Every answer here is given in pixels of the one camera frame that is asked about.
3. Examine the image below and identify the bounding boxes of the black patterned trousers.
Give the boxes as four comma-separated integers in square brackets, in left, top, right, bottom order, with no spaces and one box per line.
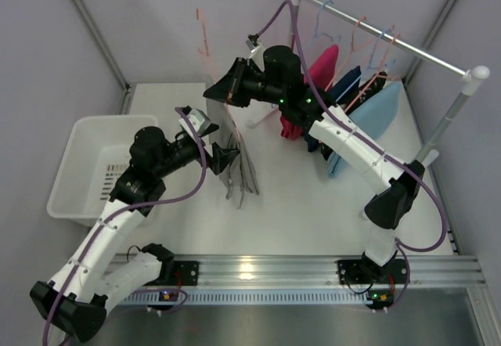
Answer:
[327,67,398,139]

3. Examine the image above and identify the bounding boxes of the magenta trousers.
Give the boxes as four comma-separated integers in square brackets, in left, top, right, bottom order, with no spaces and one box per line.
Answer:
[280,44,339,141]

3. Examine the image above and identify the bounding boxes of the white metal clothes rack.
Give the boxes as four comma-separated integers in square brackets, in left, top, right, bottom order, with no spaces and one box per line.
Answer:
[289,0,490,161]

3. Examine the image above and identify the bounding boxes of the white plastic basket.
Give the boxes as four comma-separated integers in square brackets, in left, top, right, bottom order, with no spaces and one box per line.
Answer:
[46,115,158,227]

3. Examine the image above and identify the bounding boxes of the blue hanger far left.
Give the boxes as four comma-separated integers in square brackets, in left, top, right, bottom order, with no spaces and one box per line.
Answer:
[301,0,342,66]

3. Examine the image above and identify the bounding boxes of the navy blue trousers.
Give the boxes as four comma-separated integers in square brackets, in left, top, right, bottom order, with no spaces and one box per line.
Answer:
[304,66,361,153]

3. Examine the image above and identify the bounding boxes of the aluminium mounting rail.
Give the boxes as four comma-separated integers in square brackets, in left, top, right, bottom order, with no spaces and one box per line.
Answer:
[175,254,486,290]

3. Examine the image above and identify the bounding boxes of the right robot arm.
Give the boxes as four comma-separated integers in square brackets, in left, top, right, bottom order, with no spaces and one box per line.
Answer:
[204,45,424,275]

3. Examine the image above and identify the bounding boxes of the blue hanger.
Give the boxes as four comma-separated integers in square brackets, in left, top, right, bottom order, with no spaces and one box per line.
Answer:
[301,0,342,66]
[332,24,394,104]

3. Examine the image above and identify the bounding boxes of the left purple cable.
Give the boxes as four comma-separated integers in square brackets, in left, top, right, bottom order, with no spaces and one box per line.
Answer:
[41,106,208,346]

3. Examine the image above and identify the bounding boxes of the grey trousers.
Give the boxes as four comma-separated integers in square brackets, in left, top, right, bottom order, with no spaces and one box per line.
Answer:
[206,99,260,209]

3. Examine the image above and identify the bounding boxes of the pink wire hanger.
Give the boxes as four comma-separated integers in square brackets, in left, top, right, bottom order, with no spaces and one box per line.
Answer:
[196,8,242,142]

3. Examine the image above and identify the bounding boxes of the white slotted cable duct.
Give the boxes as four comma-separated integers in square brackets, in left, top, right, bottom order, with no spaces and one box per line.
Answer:
[121,287,391,307]

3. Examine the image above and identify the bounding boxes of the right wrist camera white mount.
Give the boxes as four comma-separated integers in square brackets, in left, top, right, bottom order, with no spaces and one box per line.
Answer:
[246,34,264,63]

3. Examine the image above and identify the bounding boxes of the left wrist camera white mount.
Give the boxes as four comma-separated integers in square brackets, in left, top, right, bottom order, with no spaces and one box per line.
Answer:
[178,106,211,139]

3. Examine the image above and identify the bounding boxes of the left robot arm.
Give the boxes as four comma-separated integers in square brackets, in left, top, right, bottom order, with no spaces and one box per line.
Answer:
[30,121,240,345]

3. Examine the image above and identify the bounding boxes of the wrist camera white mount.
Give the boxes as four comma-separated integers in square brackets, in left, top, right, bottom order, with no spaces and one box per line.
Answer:
[246,34,264,63]
[178,106,211,139]

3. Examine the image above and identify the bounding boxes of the light blue trousers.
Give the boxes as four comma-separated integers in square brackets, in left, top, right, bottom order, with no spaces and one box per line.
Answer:
[321,81,403,179]

